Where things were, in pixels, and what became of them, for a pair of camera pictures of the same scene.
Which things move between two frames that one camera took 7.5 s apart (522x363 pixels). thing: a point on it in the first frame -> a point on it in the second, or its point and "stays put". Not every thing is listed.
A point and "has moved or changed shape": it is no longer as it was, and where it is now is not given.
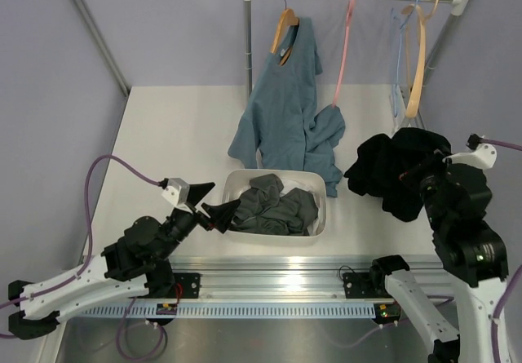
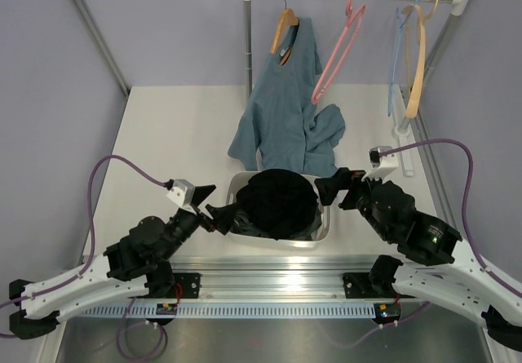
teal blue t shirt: x=283 y=126 stays put
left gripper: x=220 y=215 stays put
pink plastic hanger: x=349 y=15 has moved or changed shape
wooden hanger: x=288 y=18 stays put
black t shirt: x=393 y=166 -> x=280 y=203
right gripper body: x=426 y=171 -> x=359 y=187
